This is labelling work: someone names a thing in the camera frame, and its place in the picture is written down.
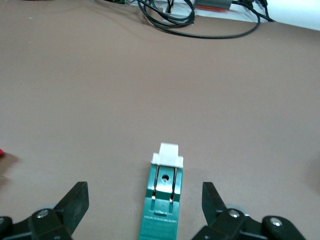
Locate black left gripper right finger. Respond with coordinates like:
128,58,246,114
192,181,307,240

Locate green terminal block part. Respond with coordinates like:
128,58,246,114
137,142,186,240

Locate grey device orange base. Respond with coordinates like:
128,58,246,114
194,0,235,12

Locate brown paper table cover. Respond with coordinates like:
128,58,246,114
0,0,320,240

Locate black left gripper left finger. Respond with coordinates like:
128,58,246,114
0,181,90,240

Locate black cable loop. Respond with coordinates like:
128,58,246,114
136,0,262,40

